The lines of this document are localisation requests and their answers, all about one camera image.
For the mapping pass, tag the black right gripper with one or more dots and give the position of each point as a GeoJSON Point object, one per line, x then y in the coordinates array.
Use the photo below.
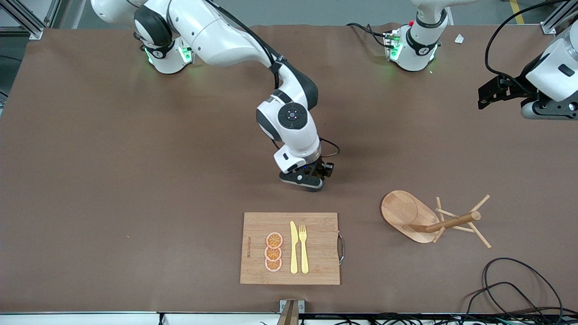
{"type": "Point", "coordinates": [322, 168]}

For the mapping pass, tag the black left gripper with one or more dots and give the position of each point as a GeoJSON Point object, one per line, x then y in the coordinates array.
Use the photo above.
{"type": "Point", "coordinates": [514, 87]}

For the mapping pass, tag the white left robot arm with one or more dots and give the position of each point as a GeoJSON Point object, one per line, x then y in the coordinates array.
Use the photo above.
{"type": "Point", "coordinates": [415, 49]}

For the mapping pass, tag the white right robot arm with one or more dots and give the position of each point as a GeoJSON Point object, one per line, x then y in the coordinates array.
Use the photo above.
{"type": "Point", "coordinates": [216, 36]}

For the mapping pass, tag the wooden mug rack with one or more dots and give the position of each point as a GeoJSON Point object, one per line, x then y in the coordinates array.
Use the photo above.
{"type": "Point", "coordinates": [404, 214]}

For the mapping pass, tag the white paper scrap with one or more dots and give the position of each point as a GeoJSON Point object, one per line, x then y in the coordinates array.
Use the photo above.
{"type": "Point", "coordinates": [459, 39]}

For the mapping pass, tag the bamboo cutting board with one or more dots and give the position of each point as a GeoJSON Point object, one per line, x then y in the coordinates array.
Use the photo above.
{"type": "Point", "coordinates": [318, 248]}

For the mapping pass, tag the yellow plastic knife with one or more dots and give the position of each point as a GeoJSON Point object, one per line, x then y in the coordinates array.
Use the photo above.
{"type": "Point", "coordinates": [294, 248]}

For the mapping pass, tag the yellow plastic fork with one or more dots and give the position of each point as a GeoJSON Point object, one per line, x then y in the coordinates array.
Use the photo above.
{"type": "Point", "coordinates": [304, 253]}

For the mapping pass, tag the toy orange slice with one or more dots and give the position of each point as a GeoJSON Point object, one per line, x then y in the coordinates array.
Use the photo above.
{"type": "Point", "coordinates": [273, 266]}
{"type": "Point", "coordinates": [272, 254]}
{"type": "Point", "coordinates": [274, 239]}

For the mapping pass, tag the brown table cover mat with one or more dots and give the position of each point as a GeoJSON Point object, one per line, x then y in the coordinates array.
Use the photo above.
{"type": "Point", "coordinates": [135, 180]}

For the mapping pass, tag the aluminium frame profile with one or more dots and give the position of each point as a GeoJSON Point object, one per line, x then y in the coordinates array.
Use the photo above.
{"type": "Point", "coordinates": [553, 22]}
{"type": "Point", "coordinates": [27, 22]}

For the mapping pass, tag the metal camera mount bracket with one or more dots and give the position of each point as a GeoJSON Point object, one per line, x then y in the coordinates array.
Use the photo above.
{"type": "Point", "coordinates": [291, 311]}

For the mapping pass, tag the white table edge rail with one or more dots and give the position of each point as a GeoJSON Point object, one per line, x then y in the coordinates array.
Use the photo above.
{"type": "Point", "coordinates": [90, 318]}

